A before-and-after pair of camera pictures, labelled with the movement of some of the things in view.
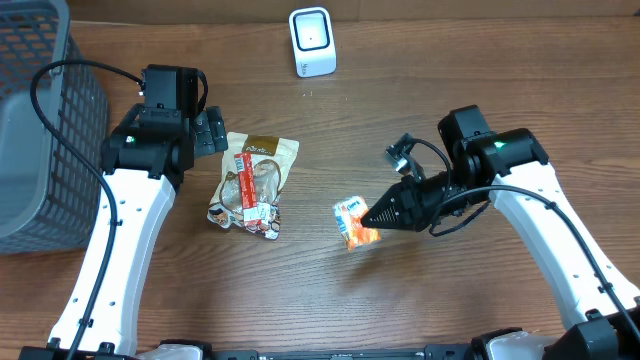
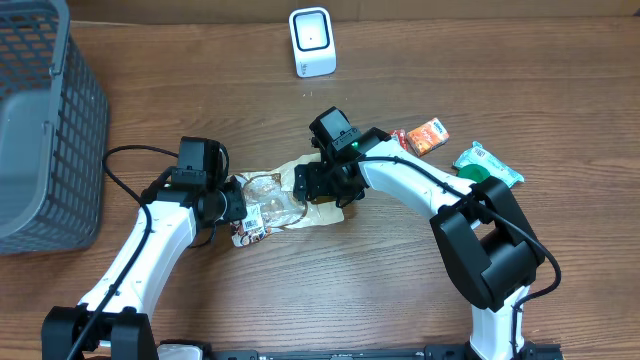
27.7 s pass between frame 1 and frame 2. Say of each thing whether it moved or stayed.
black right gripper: moved
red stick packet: moved
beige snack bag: moved
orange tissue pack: moved
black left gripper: moved
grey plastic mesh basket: stayed
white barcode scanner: stayed
